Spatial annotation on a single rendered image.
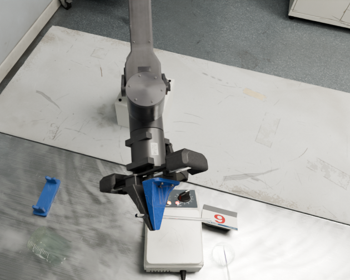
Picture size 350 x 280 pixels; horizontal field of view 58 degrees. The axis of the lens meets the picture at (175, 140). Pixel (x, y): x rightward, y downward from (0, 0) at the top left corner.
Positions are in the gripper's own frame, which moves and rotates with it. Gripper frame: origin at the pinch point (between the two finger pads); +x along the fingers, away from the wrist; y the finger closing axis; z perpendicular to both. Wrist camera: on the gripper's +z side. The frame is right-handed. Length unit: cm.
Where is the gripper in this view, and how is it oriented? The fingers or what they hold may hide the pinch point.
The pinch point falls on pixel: (153, 207)
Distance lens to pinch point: 50.0
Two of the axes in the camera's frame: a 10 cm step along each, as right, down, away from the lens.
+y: -7.8, 3.0, 5.6
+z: 6.2, 2.1, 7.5
